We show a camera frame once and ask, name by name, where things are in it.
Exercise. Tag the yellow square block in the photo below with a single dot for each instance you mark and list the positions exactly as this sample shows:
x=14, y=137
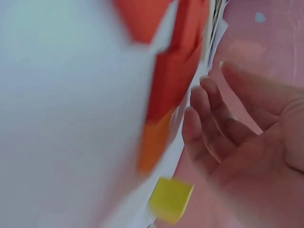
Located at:
x=171, y=202

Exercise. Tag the stack of white paper sheets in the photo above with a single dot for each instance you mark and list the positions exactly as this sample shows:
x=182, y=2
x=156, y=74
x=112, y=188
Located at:
x=178, y=152

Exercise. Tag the orange paper piece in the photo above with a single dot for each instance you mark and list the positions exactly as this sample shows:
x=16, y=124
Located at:
x=154, y=147

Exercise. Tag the person's right hand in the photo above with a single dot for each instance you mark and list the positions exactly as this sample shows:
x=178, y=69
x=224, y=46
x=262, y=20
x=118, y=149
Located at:
x=256, y=161

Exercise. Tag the red paper sheet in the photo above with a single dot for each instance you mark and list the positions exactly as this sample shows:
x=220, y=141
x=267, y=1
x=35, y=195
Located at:
x=173, y=78
x=145, y=19

